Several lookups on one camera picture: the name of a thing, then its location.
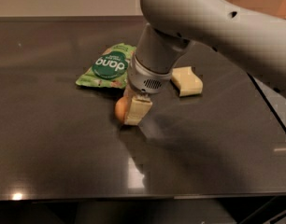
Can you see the orange fruit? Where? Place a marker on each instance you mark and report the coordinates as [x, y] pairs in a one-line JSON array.
[[121, 109]]

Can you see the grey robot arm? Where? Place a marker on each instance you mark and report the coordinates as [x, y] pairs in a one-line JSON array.
[[256, 42]]

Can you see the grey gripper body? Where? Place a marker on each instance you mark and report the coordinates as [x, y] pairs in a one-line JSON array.
[[148, 79]]

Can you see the yellow sponge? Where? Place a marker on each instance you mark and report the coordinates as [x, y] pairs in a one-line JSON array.
[[187, 82]]

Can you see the green rice chip bag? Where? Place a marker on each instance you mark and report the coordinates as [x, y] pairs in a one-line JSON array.
[[110, 69]]

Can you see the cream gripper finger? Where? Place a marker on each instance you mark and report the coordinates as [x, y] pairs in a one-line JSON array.
[[128, 92], [137, 107]]

